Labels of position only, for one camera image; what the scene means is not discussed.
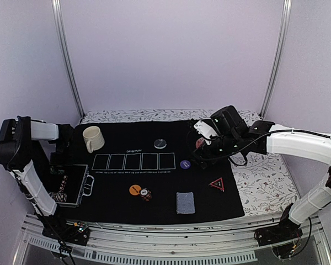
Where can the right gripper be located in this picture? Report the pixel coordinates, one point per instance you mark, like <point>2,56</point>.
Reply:
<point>201,160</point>

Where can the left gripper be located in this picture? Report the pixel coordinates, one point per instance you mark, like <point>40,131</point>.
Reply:
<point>54,162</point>

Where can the purple small blind button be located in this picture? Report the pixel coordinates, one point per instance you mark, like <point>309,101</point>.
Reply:
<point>185,164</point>

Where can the black round dealer button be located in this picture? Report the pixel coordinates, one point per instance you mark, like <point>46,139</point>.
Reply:
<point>160,143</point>

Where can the orange big blind button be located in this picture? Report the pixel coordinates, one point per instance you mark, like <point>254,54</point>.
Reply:
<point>135,190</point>

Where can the blue playing card deck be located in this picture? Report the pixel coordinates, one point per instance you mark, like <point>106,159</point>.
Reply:
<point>185,203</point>

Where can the red black chip stack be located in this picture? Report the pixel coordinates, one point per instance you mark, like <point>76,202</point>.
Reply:
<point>146,194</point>

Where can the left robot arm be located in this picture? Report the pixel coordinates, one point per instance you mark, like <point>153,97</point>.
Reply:
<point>22,155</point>

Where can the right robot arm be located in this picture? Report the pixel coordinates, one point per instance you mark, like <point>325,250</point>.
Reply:
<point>268,137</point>

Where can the upper poker chip row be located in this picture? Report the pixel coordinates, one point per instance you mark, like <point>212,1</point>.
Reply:
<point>57,170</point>

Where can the poker chip row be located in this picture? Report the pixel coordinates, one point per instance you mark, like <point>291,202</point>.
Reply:
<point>57,170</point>
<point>59,197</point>

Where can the aluminium poker chip case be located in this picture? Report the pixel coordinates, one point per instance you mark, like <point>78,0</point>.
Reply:
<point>76,183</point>

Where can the red patterned bowl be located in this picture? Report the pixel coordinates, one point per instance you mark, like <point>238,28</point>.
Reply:
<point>201,142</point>

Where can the cream ceramic mug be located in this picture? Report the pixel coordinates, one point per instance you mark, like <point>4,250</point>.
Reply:
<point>93,138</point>

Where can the lower poker chip row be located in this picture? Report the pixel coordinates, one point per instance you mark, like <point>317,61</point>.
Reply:
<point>59,197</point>

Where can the triangular all in button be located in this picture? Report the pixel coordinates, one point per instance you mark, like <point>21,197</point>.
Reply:
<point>218,183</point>

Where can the floral patterned tablecloth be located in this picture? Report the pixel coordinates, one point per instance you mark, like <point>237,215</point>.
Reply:
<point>264,184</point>

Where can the black poker felt mat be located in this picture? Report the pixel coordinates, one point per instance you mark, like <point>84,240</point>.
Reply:
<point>129,157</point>

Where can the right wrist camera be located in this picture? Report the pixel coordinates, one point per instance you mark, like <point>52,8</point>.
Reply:
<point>206,131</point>

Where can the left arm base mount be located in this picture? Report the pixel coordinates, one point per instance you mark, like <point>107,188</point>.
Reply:
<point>76,233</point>

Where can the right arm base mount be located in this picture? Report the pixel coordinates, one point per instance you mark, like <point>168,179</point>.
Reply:
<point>283,231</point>

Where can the right aluminium frame post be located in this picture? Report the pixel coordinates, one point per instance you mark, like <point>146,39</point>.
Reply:
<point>284,26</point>

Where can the aluminium frame post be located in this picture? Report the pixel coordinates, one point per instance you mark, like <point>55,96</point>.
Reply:
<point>58,18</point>
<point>284,26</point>

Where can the left aluminium frame post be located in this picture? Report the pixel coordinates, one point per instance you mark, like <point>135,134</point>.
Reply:
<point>58,18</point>

